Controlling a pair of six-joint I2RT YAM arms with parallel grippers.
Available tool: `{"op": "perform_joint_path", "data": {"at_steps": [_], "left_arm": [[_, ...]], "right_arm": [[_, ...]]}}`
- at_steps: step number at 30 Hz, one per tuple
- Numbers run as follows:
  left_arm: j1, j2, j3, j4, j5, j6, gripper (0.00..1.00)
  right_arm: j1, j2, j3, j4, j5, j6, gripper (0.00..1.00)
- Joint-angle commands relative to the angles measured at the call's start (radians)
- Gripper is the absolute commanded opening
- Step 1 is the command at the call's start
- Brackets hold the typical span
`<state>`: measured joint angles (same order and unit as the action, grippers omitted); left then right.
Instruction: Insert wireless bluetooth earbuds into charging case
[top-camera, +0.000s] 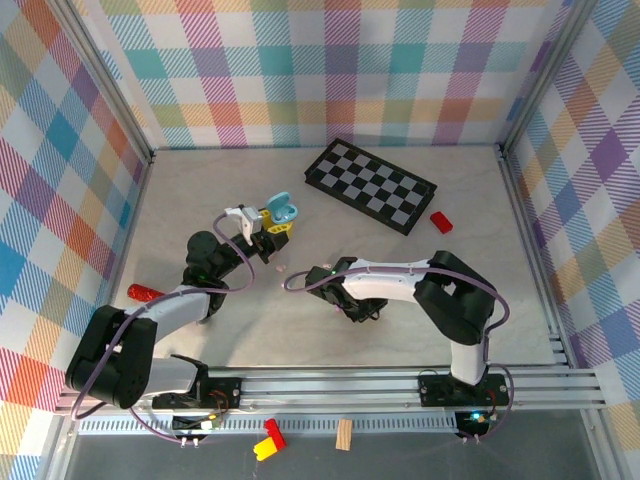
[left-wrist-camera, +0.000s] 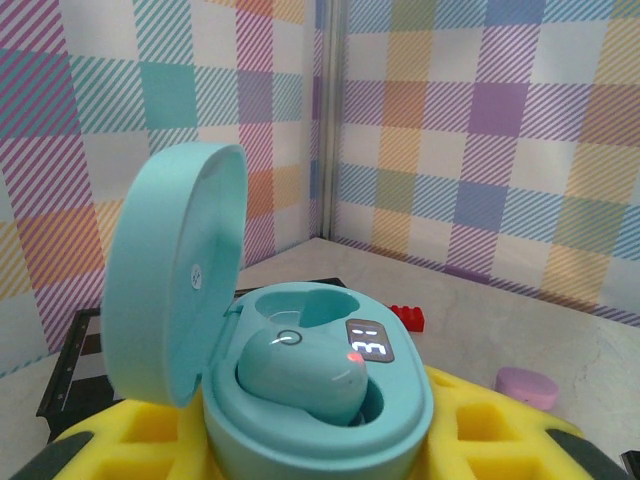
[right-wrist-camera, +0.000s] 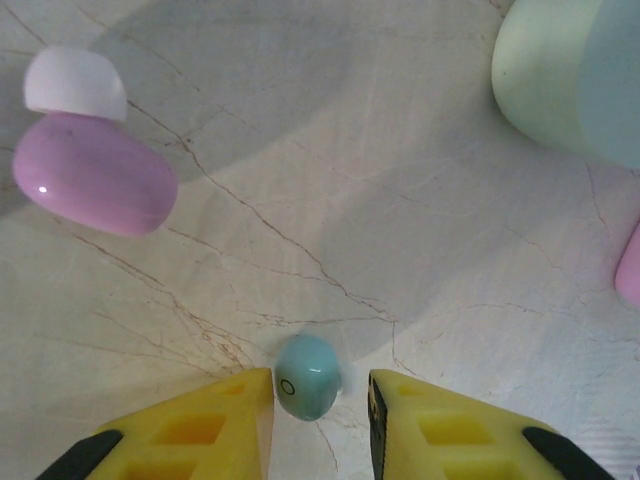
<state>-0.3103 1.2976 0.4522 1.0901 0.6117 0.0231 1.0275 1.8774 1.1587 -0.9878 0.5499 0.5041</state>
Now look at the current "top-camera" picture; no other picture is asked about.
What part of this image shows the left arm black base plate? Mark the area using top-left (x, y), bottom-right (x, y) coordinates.
top-left (152, 377), bottom-right (244, 411)

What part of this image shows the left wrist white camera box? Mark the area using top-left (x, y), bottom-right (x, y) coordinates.
top-left (223, 203), bottom-right (265, 245)

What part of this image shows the black grey chessboard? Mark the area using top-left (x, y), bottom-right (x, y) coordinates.
top-left (303, 138), bottom-right (439, 237)

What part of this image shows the long aluminium base rail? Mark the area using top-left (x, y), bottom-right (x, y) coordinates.
top-left (54, 367), bottom-right (609, 414)

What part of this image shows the grey slotted cable duct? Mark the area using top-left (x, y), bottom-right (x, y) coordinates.
top-left (78, 417), bottom-right (459, 436)

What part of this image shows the aluminium side rail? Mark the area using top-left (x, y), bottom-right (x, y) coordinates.
top-left (89, 154), bottom-right (156, 374)
top-left (497, 147), bottom-right (576, 371)

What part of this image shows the red toy brick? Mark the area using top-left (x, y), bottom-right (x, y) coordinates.
top-left (264, 418), bottom-right (287, 448)

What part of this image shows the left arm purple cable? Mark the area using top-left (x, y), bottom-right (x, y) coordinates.
top-left (72, 212), bottom-right (259, 444)

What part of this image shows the red rectangular block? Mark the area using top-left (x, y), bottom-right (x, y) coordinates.
top-left (429, 210), bottom-right (455, 234)

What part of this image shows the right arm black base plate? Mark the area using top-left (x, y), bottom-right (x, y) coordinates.
top-left (417, 374), bottom-right (511, 407)

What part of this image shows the blue earbud charging case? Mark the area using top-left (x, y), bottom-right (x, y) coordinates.
top-left (264, 192), bottom-right (300, 224)

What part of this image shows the red glitter tube grey cap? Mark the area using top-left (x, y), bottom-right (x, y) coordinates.
top-left (127, 283), bottom-right (166, 304)

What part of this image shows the aluminium frame post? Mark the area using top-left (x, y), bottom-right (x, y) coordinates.
top-left (47, 0), bottom-right (156, 166)
top-left (497, 0), bottom-right (599, 156)

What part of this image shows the yellow toy brick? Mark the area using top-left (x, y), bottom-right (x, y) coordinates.
top-left (253, 437), bottom-right (279, 461)

